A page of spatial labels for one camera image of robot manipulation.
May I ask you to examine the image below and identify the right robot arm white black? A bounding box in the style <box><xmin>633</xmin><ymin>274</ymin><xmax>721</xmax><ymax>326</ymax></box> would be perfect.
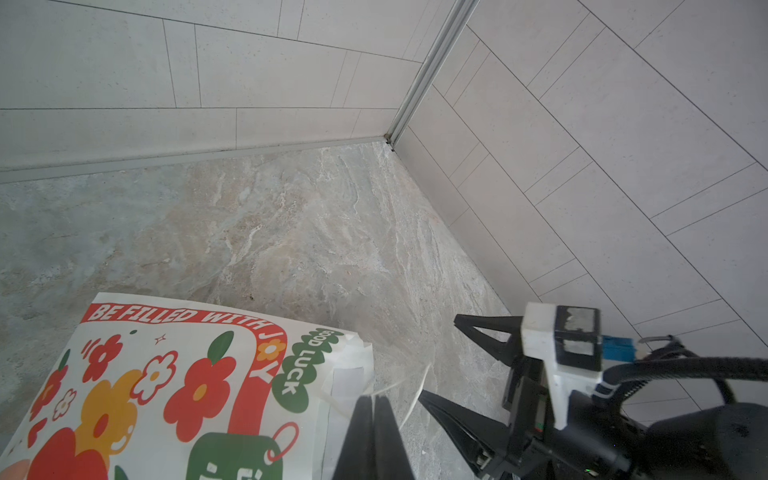
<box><xmin>419</xmin><ymin>303</ymin><xmax>767</xmax><ymax>479</ymax></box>

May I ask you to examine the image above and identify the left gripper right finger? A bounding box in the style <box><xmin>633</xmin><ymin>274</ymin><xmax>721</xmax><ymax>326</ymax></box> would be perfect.
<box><xmin>373</xmin><ymin>396</ymin><xmax>415</xmax><ymax>480</ymax></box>

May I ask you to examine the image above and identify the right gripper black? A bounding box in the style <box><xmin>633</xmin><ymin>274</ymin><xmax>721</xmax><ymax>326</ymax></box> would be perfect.
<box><xmin>418</xmin><ymin>314</ymin><xmax>606</xmax><ymax>479</ymax></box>

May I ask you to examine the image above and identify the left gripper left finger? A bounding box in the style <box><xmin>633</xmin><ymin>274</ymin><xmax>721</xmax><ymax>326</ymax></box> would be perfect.
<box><xmin>332</xmin><ymin>396</ymin><xmax>375</xmax><ymax>480</ymax></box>

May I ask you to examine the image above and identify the white floral paper bag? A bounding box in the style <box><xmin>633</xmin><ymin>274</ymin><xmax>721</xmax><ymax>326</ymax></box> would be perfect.
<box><xmin>1</xmin><ymin>293</ymin><xmax>382</xmax><ymax>479</ymax></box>

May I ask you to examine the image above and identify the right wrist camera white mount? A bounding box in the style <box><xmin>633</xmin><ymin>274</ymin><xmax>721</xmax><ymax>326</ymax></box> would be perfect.
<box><xmin>521</xmin><ymin>302</ymin><xmax>637</xmax><ymax>430</ymax></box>

